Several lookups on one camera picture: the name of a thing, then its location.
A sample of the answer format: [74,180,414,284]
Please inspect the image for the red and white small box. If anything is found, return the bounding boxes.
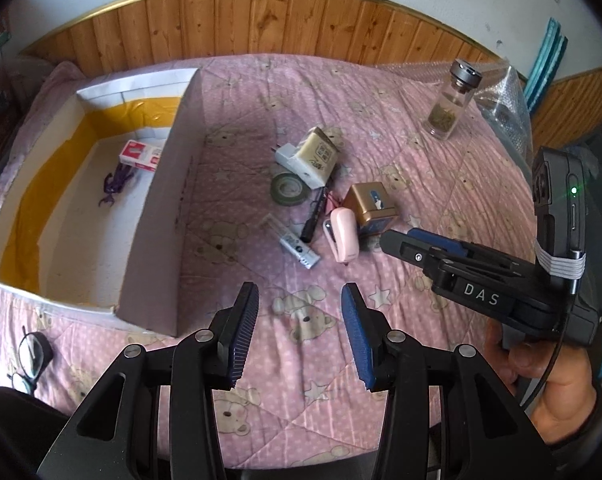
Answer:
[119,141,164,172]

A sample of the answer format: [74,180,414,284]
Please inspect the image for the black pen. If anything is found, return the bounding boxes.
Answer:
[300,187,328,243]

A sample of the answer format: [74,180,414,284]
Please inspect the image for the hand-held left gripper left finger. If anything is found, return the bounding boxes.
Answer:
[37,281,260,480]

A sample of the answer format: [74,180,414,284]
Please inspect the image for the white cardboard box container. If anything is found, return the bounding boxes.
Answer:
[0,66,205,361]

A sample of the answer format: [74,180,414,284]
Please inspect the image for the clear bubble wrap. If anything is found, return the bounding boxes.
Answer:
[396,57,532,171]

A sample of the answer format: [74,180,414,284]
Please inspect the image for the black eyeglasses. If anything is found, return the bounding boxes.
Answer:
[8,330,54,396]

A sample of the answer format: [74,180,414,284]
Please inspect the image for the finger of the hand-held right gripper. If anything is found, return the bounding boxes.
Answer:
[408,227,535,267]
[379,230,462,274]

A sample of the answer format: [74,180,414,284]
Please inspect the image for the silver white stick gadget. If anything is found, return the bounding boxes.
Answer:
[263,213,322,271]

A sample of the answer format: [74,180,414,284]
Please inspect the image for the beige paper box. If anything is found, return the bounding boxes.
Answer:
[293,127,344,188]

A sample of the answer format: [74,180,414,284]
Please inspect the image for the pink bear print blanket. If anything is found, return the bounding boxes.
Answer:
[0,55,546,471]

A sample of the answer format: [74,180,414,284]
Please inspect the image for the dark tape roll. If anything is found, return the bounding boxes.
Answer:
[270,172,309,209]

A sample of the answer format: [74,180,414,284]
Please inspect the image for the black cable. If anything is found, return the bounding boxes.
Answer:
[523,280,579,413]

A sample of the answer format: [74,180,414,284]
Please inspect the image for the teal foam boards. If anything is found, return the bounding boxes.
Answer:
[523,17,569,116]

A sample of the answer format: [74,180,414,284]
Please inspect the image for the glass bottle with tea leaves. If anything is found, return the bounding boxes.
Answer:
[421,58,483,141]

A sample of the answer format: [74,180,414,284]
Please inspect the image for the pink stapler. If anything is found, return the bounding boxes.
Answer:
[322,207,360,264]

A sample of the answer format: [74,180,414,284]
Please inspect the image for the white power adapter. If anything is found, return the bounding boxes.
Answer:
[270,141,306,179]

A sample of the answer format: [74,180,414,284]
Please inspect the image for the gold box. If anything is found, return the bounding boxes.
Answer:
[342,181,402,238]

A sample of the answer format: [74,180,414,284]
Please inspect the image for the purple hair clip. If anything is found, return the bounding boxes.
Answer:
[98,165,134,208]

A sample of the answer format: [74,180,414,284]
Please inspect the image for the person's right hand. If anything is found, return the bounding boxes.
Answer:
[483,320,599,444]

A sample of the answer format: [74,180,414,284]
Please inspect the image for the wooden wall panel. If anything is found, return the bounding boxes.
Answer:
[18,0,602,151]

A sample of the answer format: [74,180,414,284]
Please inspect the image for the person's right forearm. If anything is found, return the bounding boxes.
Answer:
[546,350,602,480]

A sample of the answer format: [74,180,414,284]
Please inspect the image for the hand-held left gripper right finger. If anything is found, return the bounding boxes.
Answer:
[341,282,566,480]

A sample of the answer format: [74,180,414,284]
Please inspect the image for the dark cloth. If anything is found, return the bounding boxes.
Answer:
[0,386,76,480]

